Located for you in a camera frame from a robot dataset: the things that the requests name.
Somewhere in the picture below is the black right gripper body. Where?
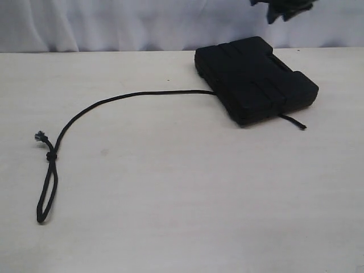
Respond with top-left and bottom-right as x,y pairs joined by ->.
249,0 -> 316,24

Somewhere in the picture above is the black plastic carry case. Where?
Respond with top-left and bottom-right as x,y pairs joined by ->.
194,36 -> 319,130

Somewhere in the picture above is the black braided rope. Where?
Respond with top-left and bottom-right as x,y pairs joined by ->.
34,89 -> 307,224

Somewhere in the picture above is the white backdrop curtain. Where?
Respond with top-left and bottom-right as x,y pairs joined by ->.
1,1 -> 363,53

